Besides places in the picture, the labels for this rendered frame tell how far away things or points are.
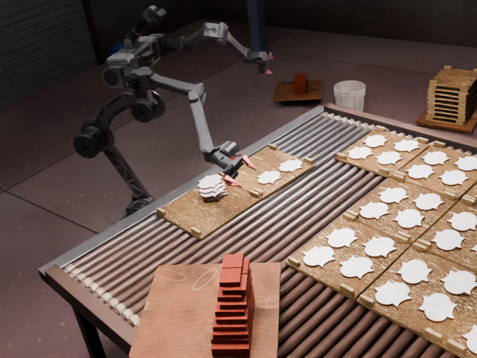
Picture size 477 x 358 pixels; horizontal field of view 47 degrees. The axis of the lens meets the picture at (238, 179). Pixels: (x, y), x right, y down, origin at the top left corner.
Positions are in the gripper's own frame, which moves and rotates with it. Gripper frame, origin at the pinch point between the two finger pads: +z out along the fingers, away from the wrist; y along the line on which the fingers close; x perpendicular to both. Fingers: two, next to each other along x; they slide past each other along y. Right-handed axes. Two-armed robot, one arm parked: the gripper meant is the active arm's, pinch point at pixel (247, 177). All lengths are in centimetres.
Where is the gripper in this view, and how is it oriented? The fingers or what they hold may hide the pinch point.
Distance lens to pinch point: 232.2
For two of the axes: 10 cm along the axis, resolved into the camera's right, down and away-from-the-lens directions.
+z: 7.1, 4.6, -5.3
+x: 2.8, 5.0, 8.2
